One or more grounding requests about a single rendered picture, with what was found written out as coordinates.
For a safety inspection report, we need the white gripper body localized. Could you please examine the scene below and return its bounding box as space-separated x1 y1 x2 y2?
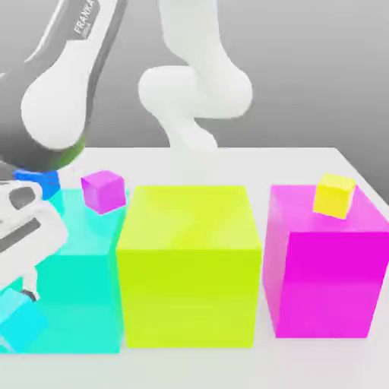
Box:
0 202 70 290

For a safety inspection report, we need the small cyan cube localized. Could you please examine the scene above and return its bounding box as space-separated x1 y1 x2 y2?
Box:
0 286 50 354

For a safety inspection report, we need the small blue cube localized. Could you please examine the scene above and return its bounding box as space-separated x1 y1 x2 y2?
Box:
13 169 61 201

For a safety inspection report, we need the small purple cube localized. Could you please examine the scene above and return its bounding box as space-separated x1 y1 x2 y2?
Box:
80 169 128 216

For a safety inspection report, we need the small yellow cube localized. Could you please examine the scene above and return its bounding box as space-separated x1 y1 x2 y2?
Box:
312 172 357 220

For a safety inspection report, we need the large turquoise box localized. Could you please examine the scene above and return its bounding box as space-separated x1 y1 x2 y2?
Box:
0 187 131 356

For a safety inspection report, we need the large yellow-green box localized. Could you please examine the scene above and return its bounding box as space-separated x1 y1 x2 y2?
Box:
115 185 263 349

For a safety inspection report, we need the large magenta box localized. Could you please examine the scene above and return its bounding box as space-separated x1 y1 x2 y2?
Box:
262 184 389 340

